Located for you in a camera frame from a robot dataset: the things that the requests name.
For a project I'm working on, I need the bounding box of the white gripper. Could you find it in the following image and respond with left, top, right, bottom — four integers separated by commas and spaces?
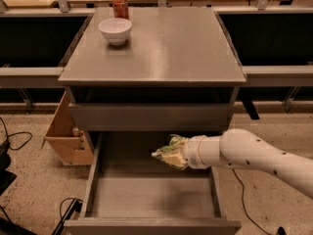
161, 135, 206, 169

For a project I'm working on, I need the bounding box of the green jalapeno chip bag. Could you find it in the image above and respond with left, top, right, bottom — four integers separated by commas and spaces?
152, 134, 189, 162

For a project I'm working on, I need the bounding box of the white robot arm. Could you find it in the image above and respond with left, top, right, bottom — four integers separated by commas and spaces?
155, 128, 313, 198

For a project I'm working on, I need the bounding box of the open grey middle drawer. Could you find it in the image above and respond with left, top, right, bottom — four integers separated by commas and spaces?
65, 132, 241, 235

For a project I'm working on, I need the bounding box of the grey drawer cabinet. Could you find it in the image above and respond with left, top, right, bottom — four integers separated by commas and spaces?
58, 6, 246, 235

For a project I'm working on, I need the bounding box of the closed grey top drawer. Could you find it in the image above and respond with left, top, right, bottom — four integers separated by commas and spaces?
69, 103, 235, 131

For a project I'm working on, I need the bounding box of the brown cardboard box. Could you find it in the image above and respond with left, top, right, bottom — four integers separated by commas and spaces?
44, 93, 93, 165

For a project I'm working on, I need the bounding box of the white ceramic bowl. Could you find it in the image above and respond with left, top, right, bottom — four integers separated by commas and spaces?
99, 18, 132, 45

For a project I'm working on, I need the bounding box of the red soda can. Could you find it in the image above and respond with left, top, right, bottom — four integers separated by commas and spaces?
112, 0, 129, 20

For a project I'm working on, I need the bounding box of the black cable bottom left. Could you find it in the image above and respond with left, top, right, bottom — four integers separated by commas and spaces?
52, 197, 84, 235

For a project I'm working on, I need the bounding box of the grey metal rail right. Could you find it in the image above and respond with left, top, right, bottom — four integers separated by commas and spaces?
242, 66, 313, 87

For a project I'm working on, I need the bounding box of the grey metal rail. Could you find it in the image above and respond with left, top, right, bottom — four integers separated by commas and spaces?
242, 66, 313, 87
0, 68, 64, 88

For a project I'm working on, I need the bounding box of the black floor cable right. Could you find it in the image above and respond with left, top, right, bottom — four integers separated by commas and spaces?
232, 168, 288, 235

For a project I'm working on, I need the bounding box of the black floor cable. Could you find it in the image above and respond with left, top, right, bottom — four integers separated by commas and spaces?
0, 117, 33, 152
232, 168, 288, 235

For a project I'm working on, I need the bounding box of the black floor cable left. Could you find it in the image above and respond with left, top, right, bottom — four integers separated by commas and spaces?
0, 117, 33, 152

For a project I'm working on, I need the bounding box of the grey metal rail left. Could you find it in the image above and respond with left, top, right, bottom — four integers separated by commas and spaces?
0, 68, 64, 88

